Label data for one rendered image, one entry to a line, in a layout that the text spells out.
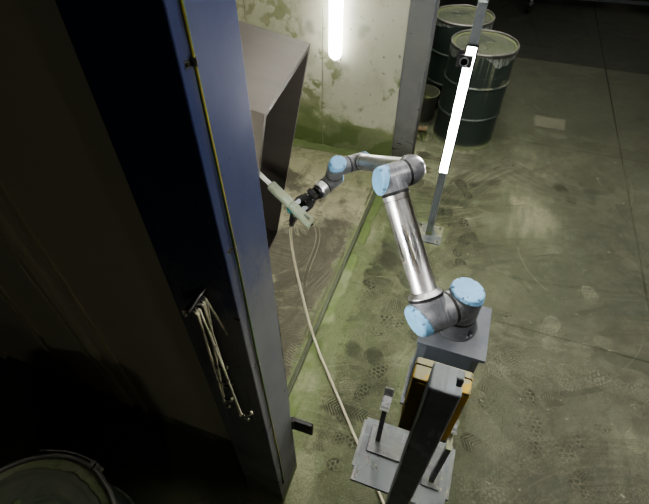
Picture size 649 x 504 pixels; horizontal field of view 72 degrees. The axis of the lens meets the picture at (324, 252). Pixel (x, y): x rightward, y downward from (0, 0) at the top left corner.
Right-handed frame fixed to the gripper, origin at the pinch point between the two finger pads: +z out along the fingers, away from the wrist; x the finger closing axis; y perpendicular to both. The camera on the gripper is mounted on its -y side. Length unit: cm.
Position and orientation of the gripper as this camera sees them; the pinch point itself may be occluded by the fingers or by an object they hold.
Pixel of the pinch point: (293, 212)
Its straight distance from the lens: 234.6
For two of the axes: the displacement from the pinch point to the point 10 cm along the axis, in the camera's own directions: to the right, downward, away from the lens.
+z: -6.7, 6.3, -3.9
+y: -2.1, 3.5, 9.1
